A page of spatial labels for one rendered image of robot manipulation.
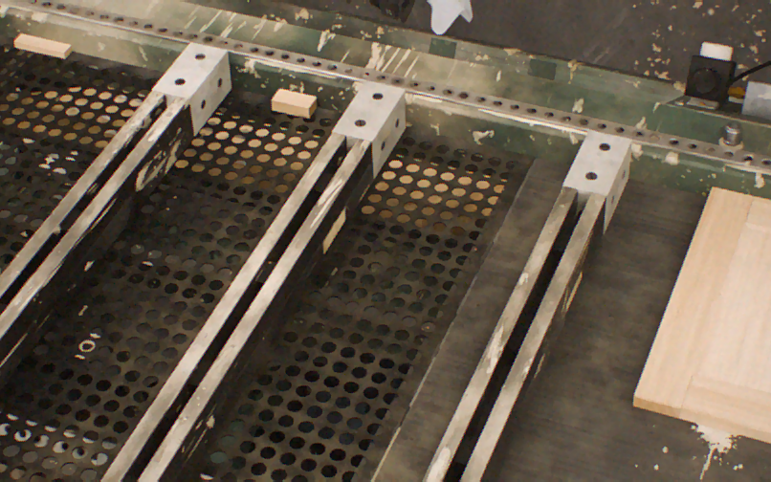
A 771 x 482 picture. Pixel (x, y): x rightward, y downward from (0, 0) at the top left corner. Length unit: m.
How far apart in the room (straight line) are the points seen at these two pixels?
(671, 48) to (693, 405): 1.30
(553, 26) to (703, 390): 1.35
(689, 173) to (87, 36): 0.94
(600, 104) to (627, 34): 0.85
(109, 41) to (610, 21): 1.08
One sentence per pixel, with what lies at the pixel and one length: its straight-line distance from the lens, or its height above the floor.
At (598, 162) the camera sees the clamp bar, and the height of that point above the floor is 0.98.
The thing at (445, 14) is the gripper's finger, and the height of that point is 1.38.
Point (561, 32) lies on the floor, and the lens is 3.15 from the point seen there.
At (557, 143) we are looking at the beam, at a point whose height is 0.90.
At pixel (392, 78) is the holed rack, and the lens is 2.32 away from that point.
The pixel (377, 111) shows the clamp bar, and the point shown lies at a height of 0.97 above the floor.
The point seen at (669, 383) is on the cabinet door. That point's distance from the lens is 1.94.
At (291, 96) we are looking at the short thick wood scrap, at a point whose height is 0.90.
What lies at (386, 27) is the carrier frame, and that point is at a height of 0.18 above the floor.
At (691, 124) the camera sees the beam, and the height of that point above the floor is 0.84.
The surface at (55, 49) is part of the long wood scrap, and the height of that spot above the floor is 0.90.
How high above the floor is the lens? 3.07
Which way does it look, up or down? 69 degrees down
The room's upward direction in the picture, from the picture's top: 114 degrees counter-clockwise
